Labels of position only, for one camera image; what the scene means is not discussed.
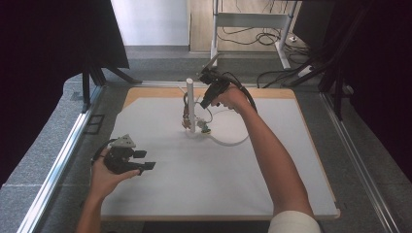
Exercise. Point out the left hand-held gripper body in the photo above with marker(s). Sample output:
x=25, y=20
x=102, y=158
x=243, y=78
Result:
x=121, y=158

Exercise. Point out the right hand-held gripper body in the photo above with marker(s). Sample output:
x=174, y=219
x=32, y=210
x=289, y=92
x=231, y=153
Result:
x=213, y=79

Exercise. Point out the teal round key tag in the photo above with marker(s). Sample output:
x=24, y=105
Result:
x=202, y=124

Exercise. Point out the bunch of silver keys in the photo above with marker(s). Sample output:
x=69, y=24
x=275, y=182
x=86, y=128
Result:
x=186, y=118

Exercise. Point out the small yellow key tag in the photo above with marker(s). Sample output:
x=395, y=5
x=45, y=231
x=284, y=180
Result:
x=206, y=131

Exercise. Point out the person's right hand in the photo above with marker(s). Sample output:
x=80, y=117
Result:
x=233, y=98

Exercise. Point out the person's left hand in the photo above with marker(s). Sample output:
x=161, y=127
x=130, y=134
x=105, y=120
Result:
x=103, y=183

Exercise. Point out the black tripod stand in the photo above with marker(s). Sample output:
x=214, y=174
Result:
x=336, y=81
x=94, y=77

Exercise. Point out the white power strip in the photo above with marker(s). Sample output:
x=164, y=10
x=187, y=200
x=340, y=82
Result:
x=306, y=70

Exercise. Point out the black curtain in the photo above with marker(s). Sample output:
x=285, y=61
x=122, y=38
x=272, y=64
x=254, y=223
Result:
x=379, y=64
x=55, y=48

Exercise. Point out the white sleeve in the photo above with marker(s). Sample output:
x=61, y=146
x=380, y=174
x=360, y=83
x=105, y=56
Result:
x=293, y=223

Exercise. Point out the black rectangular bracket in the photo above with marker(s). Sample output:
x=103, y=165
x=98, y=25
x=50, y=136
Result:
x=94, y=124

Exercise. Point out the aluminium rail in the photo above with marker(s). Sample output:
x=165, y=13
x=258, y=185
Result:
x=359, y=161
x=55, y=174

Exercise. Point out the white metal desk frame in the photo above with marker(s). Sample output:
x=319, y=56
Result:
x=249, y=20

